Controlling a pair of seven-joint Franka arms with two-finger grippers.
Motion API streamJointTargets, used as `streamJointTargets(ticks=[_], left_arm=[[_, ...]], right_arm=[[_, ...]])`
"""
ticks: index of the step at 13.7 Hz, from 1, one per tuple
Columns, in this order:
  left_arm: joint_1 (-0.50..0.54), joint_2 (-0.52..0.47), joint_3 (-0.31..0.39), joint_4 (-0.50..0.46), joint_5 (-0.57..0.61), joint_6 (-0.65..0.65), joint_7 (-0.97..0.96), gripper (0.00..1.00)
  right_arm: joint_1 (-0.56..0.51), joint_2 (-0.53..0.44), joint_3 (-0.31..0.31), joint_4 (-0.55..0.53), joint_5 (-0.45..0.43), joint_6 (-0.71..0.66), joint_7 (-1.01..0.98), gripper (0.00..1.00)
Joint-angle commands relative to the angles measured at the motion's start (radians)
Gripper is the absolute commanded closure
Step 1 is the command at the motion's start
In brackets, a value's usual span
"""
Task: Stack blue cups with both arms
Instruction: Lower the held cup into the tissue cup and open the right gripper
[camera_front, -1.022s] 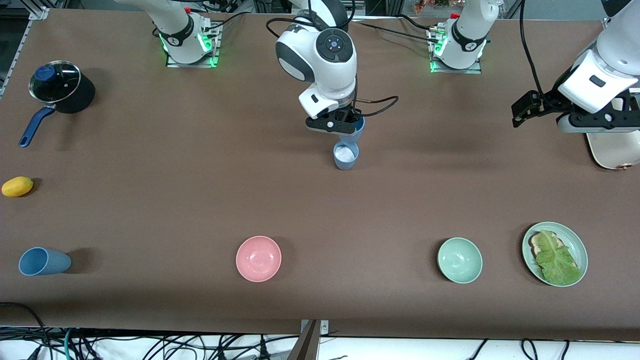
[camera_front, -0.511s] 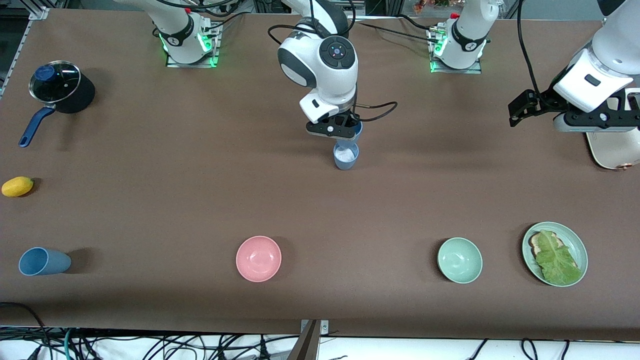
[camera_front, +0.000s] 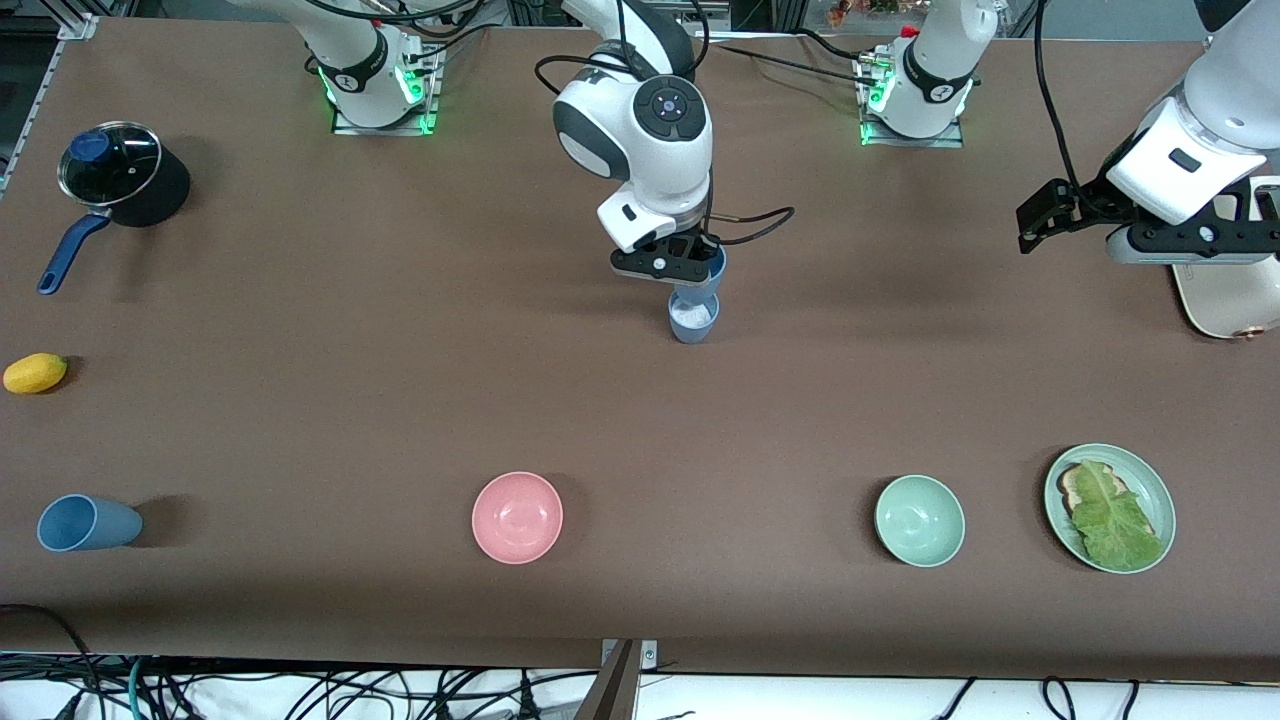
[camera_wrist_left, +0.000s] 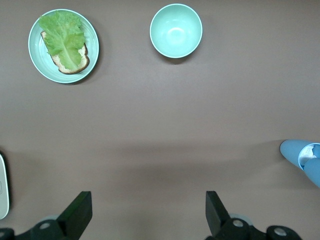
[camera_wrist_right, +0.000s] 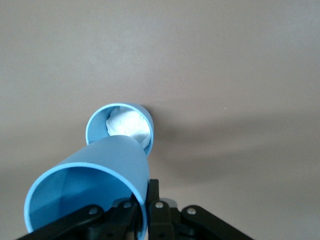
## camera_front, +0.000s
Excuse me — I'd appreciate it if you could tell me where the blue plastic cup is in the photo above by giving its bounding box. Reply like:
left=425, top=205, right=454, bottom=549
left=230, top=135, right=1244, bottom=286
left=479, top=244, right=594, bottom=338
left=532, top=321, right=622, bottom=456
left=37, top=494, right=144, bottom=553
left=676, top=245, right=728, bottom=301
left=668, top=290, right=721, bottom=345

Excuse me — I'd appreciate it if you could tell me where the black pot with blue handle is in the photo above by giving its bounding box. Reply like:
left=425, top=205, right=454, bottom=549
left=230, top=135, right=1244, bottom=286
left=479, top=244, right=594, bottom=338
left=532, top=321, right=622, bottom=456
left=37, top=145, right=193, bottom=297

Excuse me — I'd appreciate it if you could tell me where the green lettuce leaf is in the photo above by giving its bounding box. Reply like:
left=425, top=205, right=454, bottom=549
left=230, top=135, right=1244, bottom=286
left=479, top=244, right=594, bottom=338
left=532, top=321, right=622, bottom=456
left=1070, top=460, right=1166, bottom=571

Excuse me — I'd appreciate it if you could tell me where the pale green plate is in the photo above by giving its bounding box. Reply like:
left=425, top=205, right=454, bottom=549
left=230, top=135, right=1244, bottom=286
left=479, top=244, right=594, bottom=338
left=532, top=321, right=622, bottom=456
left=1044, top=443, right=1177, bottom=575

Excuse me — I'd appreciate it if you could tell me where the aluminium frame rail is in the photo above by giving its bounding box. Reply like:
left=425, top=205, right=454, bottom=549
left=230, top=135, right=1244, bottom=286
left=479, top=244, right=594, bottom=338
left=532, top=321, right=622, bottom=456
left=0, top=12, right=99, bottom=196

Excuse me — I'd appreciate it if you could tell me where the yellow lemon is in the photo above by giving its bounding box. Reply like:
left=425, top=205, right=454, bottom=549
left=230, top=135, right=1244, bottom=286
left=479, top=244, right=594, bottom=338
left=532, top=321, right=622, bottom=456
left=3, top=352, right=69, bottom=395

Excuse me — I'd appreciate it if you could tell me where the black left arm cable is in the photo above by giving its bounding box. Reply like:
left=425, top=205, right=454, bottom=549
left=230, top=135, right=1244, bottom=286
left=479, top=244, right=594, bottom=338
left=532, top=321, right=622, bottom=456
left=1030, top=0, right=1083, bottom=201

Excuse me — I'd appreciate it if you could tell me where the dark camera mount post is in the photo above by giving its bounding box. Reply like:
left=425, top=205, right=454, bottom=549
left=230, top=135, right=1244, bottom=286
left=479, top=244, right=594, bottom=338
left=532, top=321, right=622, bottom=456
left=573, top=640, right=638, bottom=720

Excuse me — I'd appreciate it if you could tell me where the cream toaster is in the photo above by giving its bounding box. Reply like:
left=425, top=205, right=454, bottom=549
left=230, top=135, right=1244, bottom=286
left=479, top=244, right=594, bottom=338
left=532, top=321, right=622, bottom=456
left=1170, top=176, right=1280, bottom=341

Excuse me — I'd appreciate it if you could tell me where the toast slice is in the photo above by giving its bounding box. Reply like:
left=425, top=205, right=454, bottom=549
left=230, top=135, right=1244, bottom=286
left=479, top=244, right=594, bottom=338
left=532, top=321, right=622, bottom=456
left=1060, top=462, right=1161, bottom=536

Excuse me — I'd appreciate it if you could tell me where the pink bowl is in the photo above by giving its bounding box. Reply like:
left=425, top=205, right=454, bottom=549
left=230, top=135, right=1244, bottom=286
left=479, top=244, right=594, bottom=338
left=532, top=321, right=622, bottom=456
left=471, top=471, right=564, bottom=565

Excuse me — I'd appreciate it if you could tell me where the colourful toy food pile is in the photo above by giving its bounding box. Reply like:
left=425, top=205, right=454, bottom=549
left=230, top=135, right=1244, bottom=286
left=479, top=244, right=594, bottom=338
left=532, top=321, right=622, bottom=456
left=826, top=0, right=907, bottom=24

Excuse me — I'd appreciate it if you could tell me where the black base power cable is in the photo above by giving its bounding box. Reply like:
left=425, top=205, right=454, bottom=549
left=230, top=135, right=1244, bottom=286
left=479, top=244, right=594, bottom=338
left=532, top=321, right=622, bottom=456
left=712, top=36, right=881, bottom=87
left=405, top=24, right=493, bottom=77

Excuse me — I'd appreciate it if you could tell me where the pale green bowl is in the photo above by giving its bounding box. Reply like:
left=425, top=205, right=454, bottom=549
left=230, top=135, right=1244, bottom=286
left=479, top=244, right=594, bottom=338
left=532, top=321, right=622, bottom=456
left=874, top=474, right=967, bottom=568

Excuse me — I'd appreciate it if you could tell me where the metal clamp bracket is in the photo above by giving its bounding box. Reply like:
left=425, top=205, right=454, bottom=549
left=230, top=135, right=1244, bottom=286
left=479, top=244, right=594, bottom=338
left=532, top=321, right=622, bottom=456
left=600, top=639, right=659, bottom=671

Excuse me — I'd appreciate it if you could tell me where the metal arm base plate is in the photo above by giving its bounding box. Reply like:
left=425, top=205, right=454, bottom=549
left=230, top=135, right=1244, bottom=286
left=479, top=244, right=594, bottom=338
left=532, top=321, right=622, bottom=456
left=855, top=55, right=966, bottom=149
left=330, top=45, right=441, bottom=137

